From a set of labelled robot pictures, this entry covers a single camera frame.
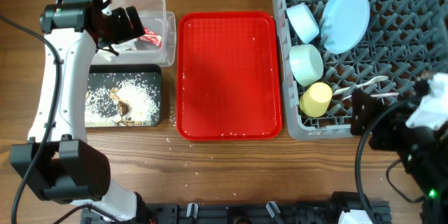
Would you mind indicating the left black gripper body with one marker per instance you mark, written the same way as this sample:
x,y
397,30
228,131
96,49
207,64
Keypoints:
x,y
119,29

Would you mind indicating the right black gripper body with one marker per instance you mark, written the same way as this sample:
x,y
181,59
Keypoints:
x,y
393,133

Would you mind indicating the white plastic fork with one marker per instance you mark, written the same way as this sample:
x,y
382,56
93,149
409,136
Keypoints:
x,y
388,94

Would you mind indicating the red snack wrapper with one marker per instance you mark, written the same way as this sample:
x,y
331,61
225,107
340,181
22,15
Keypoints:
x,y
151,37

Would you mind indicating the white plastic spoon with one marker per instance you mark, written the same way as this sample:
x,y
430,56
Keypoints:
x,y
376,79

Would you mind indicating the yellow plastic cup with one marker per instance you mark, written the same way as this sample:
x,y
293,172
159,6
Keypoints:
x,y
315,101

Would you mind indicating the rice and food leftovers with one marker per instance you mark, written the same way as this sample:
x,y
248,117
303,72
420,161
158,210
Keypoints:
x,y
133,101

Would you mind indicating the mint green bowl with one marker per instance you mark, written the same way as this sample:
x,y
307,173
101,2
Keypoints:
x,y
306,64

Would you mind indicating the light blue plate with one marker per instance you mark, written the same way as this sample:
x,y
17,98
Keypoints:
x,y
345,24

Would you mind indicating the light blue bowl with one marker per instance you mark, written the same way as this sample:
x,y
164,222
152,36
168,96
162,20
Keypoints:
x,y
303,22

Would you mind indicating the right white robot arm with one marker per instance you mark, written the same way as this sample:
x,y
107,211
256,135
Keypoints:
x,y
420,149

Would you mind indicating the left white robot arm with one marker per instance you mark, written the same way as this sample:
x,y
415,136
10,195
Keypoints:
x,y
56,162

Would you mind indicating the clear plastic waste bin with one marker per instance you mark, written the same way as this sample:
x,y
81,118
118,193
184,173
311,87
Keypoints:
x,y
157,19

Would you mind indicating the black food waste tray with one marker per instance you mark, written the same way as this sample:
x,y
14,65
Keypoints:
x,y
140,77

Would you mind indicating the grey dishwasher rack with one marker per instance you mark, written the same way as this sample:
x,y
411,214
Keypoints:
x,y
403,39

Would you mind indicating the red serving tray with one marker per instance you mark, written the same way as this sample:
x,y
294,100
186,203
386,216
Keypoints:
x,y
228,77

